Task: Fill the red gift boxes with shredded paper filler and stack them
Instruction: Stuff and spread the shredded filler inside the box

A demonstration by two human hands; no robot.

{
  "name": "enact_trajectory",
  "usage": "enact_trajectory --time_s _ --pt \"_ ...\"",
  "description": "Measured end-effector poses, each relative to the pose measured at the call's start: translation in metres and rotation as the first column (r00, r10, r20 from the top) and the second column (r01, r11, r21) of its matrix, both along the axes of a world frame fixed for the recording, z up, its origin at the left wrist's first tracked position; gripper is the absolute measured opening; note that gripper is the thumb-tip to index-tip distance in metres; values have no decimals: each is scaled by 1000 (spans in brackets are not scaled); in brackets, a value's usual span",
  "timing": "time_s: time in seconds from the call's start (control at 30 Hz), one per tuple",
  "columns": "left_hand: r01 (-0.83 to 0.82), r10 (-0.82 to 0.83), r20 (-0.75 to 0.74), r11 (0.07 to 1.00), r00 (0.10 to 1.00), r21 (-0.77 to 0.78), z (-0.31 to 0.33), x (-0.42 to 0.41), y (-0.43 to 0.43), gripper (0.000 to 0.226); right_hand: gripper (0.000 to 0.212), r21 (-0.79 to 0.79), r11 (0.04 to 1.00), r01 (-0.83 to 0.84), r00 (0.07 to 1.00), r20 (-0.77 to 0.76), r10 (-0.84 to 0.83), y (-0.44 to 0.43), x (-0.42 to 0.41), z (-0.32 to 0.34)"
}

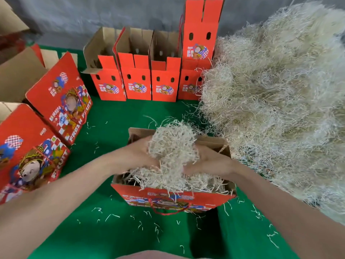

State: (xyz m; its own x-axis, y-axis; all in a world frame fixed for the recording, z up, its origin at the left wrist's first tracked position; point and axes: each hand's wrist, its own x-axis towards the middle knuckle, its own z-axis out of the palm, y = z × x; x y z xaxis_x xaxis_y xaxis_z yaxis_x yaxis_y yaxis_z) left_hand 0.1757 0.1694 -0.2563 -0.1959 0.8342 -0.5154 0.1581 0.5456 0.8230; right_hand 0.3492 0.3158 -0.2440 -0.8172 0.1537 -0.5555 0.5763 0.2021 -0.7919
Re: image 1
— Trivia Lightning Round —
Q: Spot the person's left hand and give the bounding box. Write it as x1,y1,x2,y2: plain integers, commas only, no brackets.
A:
106,136,162,177

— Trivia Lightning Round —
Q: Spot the person's right hand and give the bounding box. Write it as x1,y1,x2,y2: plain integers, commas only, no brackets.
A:
182,143,240,182

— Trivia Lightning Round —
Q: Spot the small straw filler clump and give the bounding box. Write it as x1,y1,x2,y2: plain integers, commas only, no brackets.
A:
125,119,230,195

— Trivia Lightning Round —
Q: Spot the red cardboard box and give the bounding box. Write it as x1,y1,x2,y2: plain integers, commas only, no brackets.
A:
111,127,238,216
112,26,155,102
81,26,128,103
177,67,206,102
149,30,183,104
179,0,225,71

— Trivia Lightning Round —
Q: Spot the pile of wood wool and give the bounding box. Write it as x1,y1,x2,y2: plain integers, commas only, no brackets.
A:
198,0,345,224

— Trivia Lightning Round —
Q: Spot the group of red boxes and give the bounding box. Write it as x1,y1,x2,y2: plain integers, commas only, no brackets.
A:
0,0,94,206

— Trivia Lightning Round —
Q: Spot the person's right forearm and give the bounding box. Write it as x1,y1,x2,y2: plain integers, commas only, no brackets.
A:
229,162,345,259

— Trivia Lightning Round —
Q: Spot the person's left forearm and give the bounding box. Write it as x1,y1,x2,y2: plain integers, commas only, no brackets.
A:
0,162,119,259

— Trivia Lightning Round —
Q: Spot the person's pink clothing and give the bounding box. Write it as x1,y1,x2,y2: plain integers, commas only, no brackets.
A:
115,250,212,259

